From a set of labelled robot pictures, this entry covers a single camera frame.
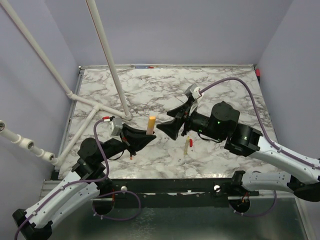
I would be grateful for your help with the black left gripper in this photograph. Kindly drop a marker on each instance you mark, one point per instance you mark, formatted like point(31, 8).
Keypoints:
point(136, 139)

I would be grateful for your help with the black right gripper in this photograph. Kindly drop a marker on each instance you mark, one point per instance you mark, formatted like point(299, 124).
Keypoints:
point(180, 114)

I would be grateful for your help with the orange yellow pen cap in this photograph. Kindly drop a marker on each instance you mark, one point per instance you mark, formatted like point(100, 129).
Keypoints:
point(151, 122)

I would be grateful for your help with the yellow highlighter pen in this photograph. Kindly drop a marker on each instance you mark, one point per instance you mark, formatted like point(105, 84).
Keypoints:
point(186, 146)

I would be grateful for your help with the pink pencil-shaped marker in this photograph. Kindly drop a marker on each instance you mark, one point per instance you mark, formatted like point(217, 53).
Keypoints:
point(150, 131)

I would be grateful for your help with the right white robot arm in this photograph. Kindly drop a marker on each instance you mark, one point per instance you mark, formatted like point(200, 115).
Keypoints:
point(299, 175)

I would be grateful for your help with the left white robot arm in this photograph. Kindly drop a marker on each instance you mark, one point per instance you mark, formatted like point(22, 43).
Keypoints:
point(88, 179)

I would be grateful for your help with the blue red marker at edge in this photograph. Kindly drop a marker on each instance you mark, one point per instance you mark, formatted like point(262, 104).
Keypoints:
point(144, 67)

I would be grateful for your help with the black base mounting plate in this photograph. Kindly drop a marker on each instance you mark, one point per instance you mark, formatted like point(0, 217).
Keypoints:
point(172, 193)

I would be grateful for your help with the red black clamp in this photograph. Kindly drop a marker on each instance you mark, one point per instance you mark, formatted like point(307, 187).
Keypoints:
point(258, 75)

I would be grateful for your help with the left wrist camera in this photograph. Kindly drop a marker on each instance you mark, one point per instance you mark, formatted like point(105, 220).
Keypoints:
point(115, 127)

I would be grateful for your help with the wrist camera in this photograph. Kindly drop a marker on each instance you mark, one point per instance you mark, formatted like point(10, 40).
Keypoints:
point(115, 127)
point(194, 95)

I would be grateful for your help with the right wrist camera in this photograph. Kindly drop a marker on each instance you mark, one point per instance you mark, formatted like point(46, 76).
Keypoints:
point(194, 95)

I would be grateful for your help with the white PVC pipe frame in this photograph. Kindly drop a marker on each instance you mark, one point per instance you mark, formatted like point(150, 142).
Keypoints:
point(38, 73)

